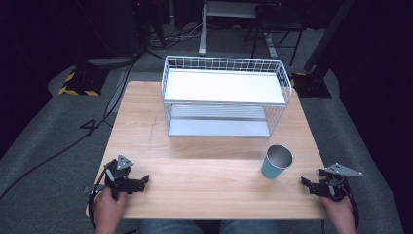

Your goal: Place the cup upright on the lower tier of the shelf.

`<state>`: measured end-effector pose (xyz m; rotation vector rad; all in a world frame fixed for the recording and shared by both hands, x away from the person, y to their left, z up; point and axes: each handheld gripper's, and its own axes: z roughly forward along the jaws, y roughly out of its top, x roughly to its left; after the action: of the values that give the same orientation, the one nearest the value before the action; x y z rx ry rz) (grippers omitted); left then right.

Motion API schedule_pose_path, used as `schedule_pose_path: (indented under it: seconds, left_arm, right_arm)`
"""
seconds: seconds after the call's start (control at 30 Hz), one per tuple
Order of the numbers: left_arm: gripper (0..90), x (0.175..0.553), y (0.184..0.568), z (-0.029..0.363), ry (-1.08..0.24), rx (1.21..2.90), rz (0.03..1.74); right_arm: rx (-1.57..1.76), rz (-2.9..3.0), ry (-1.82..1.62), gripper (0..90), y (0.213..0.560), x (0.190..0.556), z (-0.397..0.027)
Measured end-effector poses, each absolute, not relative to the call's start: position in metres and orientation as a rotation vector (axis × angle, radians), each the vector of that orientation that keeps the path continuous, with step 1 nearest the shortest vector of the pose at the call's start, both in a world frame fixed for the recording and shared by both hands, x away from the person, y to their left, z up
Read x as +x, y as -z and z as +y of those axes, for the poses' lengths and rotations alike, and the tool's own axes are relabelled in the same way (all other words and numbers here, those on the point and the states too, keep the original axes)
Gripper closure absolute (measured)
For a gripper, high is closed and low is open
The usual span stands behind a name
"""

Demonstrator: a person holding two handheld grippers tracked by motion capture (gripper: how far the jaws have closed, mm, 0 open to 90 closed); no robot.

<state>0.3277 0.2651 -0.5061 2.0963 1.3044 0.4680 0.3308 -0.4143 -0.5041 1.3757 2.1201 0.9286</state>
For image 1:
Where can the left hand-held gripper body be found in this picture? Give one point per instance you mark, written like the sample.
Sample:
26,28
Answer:
120,177

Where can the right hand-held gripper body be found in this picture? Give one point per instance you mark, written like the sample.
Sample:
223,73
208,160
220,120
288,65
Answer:
336,185

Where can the person's right hand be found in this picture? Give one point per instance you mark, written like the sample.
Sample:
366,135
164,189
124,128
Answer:
341,214

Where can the person's left hand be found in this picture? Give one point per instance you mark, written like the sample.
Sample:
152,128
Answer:
108,209

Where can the teal metal cup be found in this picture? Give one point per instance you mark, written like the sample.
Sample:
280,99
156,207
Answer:
276,162

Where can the black stand base hazard tape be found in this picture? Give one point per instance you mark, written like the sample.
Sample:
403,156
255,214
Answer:
313,86
82,83

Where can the black slanted stand pole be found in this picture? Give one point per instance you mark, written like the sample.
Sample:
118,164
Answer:
328,35

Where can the black chair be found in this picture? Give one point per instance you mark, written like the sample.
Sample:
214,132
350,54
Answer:
276,22

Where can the white desk frame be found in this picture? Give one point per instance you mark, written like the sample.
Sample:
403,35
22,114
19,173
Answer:
224,13

